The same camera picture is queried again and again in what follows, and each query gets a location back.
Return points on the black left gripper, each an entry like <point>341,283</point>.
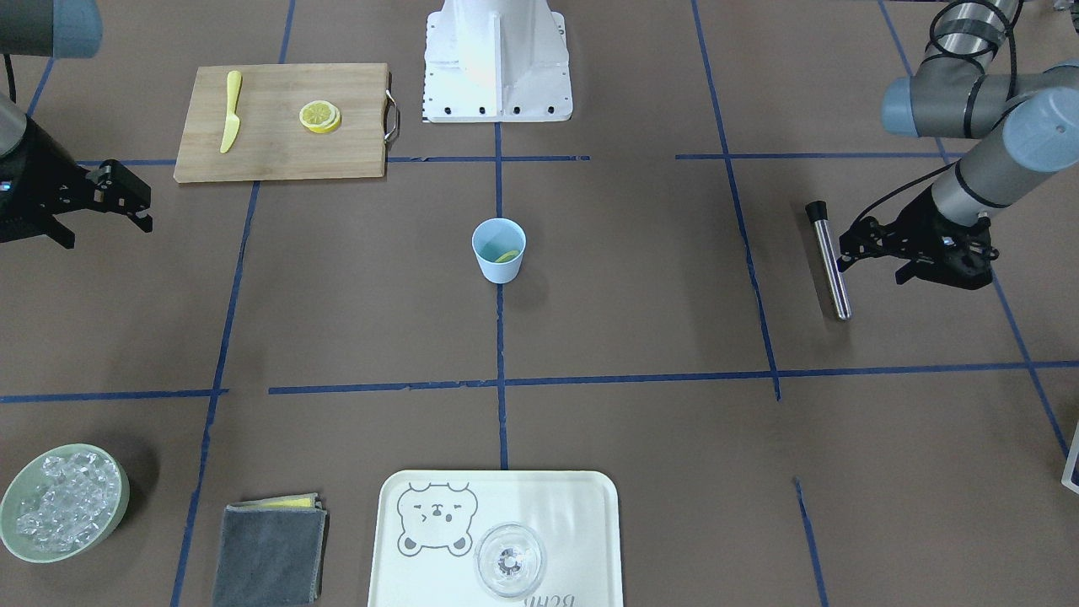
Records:
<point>923,223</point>

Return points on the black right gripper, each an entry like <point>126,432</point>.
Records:
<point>35,162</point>

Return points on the steel muddler black cap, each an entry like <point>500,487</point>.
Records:
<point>817,214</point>

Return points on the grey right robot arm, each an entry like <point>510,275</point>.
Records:
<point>54,29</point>

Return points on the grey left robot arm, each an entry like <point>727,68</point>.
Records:
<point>1023,126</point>

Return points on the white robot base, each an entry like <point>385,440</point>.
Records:
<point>496,62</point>

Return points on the yellow lemon slice stack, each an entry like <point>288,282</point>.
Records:
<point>320,116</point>

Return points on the light blue cup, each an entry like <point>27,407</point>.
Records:
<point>492,238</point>

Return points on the wooden cutting board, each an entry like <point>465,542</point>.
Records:
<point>272,144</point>

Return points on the yellow plastic knife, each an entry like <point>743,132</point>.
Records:
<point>231,126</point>

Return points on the clear ice cubes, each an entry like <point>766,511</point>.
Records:
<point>59,506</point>

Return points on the green bowl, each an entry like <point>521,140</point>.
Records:
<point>118,506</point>

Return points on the yellow sponge cloth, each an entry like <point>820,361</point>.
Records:
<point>308,500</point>

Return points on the grey folded cloth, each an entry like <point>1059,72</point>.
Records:
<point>269,556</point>

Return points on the cream bear tray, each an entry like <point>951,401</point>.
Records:
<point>430,523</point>

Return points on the clear wine glass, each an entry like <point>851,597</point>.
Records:
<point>510,561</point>

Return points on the metal cutting board handle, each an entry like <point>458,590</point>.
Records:
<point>391,118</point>

